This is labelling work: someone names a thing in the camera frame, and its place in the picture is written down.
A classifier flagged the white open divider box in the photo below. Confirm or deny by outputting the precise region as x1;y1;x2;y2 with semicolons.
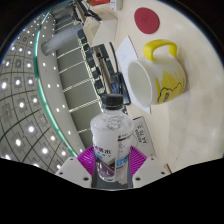
82;13;118;48

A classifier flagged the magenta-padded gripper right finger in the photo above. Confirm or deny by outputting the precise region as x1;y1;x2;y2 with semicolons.
123;145;168;190

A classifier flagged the flat round red coaster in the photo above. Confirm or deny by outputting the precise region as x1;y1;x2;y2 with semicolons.
133;7;161;35

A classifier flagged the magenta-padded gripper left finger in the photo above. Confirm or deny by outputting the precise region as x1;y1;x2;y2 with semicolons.
54;144;101;190

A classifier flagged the white and yellow mug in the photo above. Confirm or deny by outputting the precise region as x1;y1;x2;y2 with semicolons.
127;38;187;115

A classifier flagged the group of ceiling lights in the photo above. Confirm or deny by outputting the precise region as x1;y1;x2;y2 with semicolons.
0;19;73;168

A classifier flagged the row of black office chairs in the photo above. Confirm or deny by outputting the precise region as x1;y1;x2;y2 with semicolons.
77;28;108;98

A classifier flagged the clear plastic water bottle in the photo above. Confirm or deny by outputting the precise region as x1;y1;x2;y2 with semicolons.
90;93;135;183

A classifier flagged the white remote control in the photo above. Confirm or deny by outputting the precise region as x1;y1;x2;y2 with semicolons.
109;0;124;12

